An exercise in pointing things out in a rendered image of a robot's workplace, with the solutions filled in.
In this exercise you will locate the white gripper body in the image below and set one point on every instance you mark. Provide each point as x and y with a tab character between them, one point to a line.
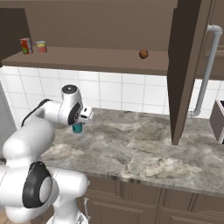
87	113

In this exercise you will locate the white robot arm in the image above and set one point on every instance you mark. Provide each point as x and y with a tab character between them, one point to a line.
26	140

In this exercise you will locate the brown base cabinet door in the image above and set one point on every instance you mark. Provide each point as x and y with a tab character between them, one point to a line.
122	207
192	210

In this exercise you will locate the dark brown cabinet door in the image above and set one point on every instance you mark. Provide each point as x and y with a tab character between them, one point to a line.
183	73

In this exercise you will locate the teal can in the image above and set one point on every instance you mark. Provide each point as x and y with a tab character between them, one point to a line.
77	128

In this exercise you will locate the pink and yellow can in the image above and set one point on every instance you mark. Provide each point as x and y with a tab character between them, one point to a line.
41	46

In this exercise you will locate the grey appliance side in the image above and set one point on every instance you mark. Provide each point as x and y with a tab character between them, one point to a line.
6	122

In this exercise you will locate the small brown ball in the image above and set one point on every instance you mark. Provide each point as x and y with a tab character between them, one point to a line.
143	54

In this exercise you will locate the red and green can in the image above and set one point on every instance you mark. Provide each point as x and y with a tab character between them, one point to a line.
26	46

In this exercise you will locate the brown woven box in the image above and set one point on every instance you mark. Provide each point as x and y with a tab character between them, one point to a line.
217	122

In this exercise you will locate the brown open wall cabinet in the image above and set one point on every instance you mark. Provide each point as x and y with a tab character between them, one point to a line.
96	32

